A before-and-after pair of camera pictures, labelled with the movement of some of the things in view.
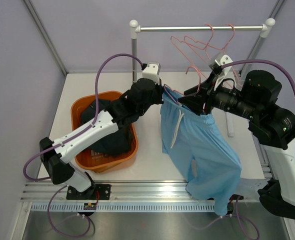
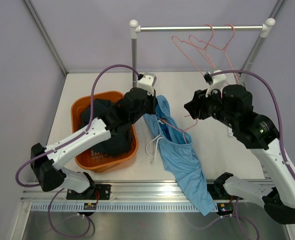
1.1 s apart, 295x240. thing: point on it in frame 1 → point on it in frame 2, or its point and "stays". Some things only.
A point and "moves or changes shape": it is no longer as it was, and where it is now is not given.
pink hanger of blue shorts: x=165 y=85 → x=183 y=130
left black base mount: x=96 y=192 stays
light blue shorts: x=185 y=136 moves or changes shape
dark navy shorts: x=119 y=142 stays
